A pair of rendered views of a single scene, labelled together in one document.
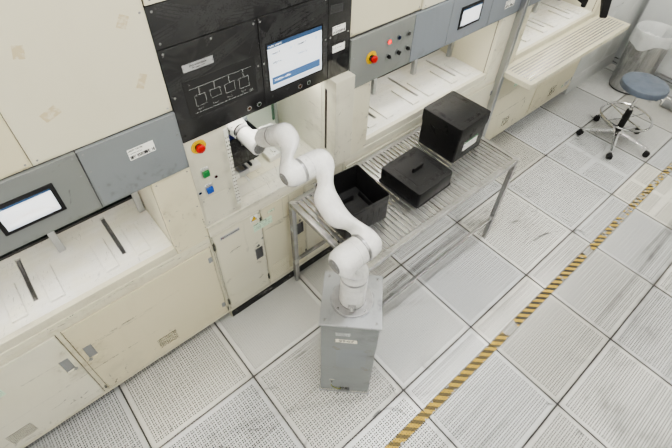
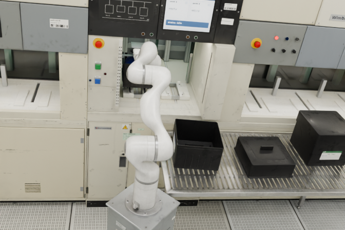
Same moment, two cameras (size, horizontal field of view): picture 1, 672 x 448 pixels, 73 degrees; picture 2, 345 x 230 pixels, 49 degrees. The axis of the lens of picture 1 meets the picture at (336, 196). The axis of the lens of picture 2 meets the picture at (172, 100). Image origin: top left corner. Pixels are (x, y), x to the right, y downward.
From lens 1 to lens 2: 0.95 m
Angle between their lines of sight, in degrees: 28
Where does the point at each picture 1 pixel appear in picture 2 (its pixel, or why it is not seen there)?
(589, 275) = not seen: outside the picture
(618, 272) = not seen: outside the picture
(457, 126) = (318, 131)
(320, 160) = (158, 72)
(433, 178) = (274, 160)
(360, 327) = (132, 222)
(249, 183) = (136, 103)
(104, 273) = (12, 105)
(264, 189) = not seen: hidden behind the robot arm
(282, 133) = (144, 45)
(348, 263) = (133, 147)
